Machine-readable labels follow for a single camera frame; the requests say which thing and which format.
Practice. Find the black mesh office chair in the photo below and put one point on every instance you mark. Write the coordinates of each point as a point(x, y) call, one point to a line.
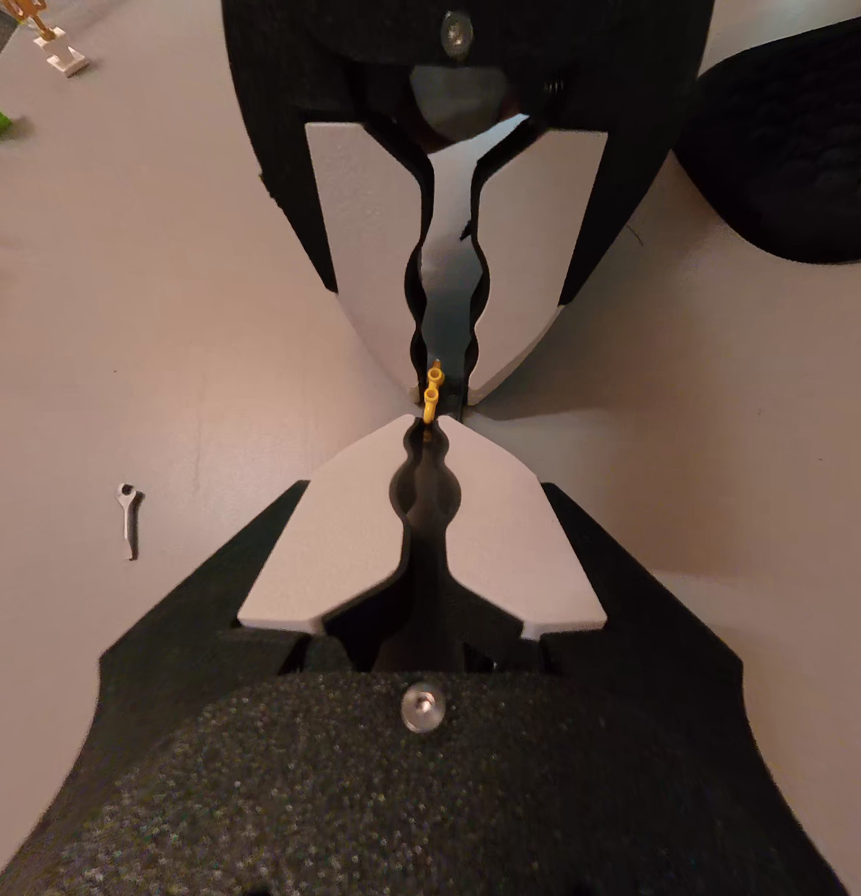
point(794, 140)

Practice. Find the small tan lego piece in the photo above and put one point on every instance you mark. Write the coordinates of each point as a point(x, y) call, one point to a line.
point(59, 53)

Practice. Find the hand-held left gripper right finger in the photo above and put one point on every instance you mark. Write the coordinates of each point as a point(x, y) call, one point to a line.
point(528, 553)

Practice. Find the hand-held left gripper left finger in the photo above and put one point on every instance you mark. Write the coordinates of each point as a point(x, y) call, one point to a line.
point(325, 553)

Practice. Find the small yellow lego piece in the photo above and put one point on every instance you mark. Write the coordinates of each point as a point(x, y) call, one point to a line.
point(432, 396)

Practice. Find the thin black lego piece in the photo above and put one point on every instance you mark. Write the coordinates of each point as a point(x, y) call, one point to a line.
point(131, 525)

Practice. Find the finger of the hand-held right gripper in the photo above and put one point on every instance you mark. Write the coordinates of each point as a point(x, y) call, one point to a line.
point(367, 224)
point(542, 224)

